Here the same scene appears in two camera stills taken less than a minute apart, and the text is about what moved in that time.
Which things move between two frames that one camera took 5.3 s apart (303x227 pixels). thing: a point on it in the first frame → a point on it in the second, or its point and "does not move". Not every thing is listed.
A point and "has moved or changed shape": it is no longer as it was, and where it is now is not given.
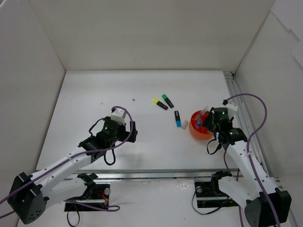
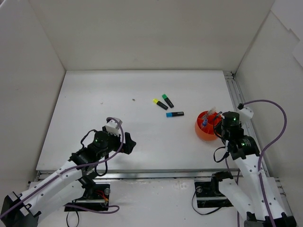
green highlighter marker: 165,97 does not move
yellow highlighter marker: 156,101 does not move
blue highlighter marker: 178,122 → 174,114
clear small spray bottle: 200,122 has moved or changed shape
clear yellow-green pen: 206,109 has moved or changed shape
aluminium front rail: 200,174 does not move
